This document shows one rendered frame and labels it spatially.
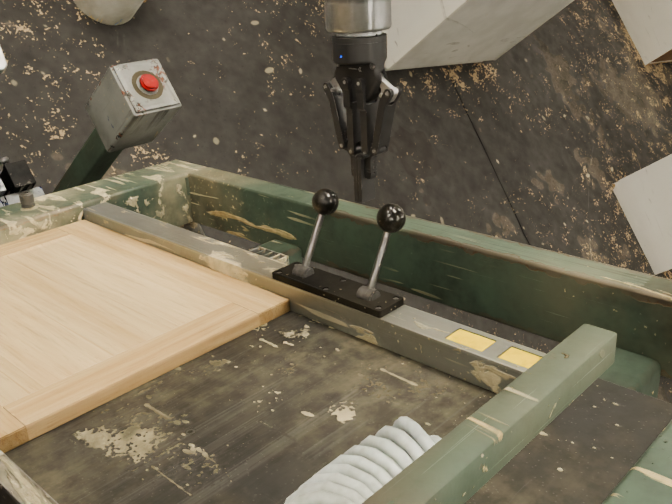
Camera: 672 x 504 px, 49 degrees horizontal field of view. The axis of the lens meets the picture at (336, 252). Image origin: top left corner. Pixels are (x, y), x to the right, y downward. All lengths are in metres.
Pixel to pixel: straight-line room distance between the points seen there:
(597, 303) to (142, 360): 0.58
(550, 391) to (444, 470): 0.08
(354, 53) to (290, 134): 2.04
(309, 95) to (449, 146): 0.80
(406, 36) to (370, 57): 2.42
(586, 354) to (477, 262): 0.70
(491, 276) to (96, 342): 0.55
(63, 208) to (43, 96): 1.24
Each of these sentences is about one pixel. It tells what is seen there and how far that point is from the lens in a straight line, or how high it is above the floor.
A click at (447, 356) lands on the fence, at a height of 1.57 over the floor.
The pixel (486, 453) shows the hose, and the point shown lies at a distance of 0.33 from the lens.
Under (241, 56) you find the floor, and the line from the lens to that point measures 3.12.
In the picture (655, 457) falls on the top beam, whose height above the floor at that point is 1.84.
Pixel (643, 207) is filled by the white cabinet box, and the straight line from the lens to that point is 4.54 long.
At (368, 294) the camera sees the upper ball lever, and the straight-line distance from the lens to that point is 0.93.
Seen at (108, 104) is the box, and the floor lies 0.86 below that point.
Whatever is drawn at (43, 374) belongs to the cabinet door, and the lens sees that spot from 0.95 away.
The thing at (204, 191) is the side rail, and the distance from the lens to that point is 1.54.
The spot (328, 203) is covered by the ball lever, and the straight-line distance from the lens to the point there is 1.00.
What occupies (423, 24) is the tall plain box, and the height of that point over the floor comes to 0.35.
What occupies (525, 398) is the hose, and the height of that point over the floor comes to 1.94.
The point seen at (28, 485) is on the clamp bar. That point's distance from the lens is 0.67.
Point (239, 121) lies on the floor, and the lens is 2.93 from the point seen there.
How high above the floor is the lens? 2.17
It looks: 48 degrees down
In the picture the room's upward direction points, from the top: 58 degrees clockwise
